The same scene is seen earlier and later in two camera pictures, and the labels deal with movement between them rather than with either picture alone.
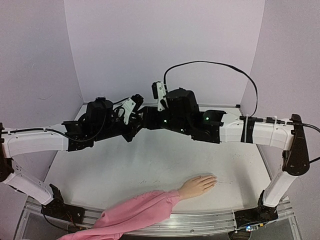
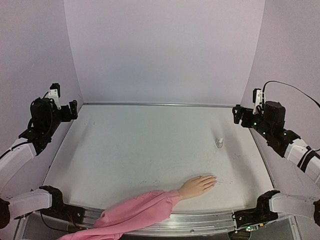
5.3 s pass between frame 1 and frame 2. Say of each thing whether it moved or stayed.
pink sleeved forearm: stayed
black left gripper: moved
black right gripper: moved
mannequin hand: stayed
